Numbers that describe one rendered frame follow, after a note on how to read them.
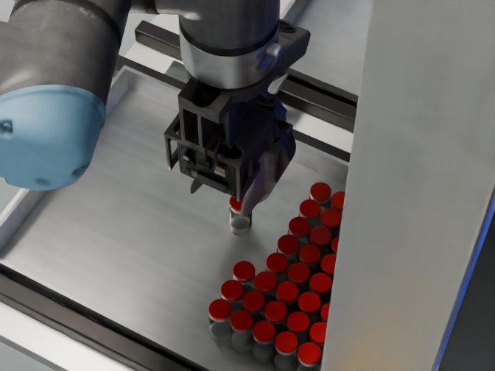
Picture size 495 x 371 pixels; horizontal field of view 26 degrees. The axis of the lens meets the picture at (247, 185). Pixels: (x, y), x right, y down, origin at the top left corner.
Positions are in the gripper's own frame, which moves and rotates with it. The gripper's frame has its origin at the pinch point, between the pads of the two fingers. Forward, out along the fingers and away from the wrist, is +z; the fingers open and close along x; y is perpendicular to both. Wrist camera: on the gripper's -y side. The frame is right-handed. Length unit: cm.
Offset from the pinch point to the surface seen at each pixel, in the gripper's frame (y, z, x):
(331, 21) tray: -28.1, 7.3, -4.2
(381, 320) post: 23.0, -31.4, 21.1
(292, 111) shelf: -14.8, 7.5, -2.2
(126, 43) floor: -76, 95, -72
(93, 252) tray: 10.2, 7.2, -11.4
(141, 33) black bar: -15.1, 5.6, -21.2
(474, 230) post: 23, -43, 24
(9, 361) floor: -1, 95, -50
